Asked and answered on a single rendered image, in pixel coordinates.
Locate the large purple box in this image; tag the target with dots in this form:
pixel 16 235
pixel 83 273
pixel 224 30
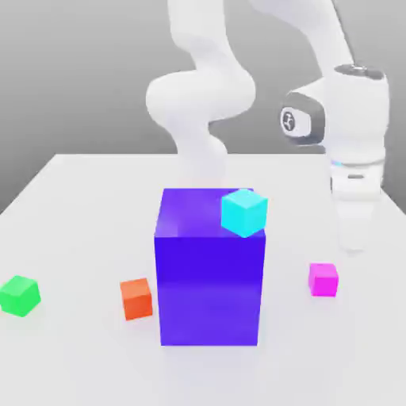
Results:
pixel 209 285

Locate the small green cube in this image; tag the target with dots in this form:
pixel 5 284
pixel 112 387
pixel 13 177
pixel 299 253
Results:
pixel 19 296

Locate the small cyan cube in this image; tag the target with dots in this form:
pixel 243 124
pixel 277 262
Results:
pixel 242 212

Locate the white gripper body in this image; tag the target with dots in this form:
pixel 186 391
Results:
pixel 354 225

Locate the small magenta cube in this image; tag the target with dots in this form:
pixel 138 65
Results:
pixel 323 280

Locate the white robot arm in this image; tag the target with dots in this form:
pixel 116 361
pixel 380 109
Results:
pixel 203 95

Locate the small orange cube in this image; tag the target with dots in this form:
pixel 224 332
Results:
pixel 137 299

